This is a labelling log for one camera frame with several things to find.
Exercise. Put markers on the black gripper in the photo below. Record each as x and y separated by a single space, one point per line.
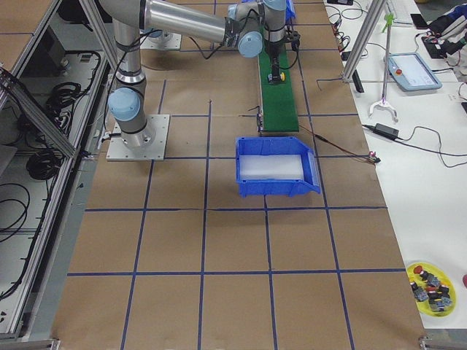
274 50

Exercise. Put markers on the right white foam pad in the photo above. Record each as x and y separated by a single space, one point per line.
270 167

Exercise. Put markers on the teach pendant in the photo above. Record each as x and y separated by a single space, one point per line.
412 73

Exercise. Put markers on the aluminium frame post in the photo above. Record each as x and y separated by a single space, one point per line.
364 34

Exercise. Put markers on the yellow plate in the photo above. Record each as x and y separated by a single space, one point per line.
433 292

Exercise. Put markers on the green conveyor belt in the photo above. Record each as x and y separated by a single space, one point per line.
278 113

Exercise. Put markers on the right blue bin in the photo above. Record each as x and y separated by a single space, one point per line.
286 145

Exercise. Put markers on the black power adapter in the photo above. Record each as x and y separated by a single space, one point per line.
386 131

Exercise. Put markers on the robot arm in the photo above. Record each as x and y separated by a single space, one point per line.
126 103
252 27

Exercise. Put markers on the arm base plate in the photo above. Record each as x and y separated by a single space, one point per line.
148 144

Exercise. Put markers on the grabber stick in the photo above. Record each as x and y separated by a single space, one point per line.
382 103

